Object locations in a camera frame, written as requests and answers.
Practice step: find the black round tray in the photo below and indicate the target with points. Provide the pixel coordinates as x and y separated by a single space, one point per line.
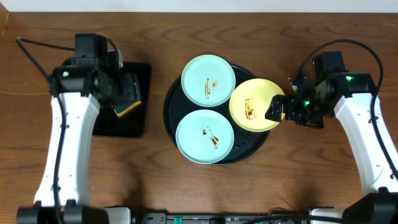
177 105

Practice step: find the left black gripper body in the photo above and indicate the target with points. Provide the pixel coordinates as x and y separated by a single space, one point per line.
128 90

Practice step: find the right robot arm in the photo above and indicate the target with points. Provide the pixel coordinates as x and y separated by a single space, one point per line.
348 96

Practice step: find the yellow plate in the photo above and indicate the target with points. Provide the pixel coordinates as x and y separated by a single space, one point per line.
250 101

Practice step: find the green and yellow sponge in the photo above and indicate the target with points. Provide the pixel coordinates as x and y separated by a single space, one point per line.
124 108

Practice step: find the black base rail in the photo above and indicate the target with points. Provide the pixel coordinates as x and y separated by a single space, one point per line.
217 218

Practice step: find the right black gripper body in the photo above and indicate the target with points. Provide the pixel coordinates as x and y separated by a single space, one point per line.
308 111

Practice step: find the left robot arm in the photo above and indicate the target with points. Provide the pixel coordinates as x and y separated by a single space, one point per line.
63 195

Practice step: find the black rectangular tray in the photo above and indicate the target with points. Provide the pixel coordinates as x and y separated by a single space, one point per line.
130 121

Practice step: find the light blue plate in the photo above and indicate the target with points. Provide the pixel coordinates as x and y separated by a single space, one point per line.
204 136
208 80

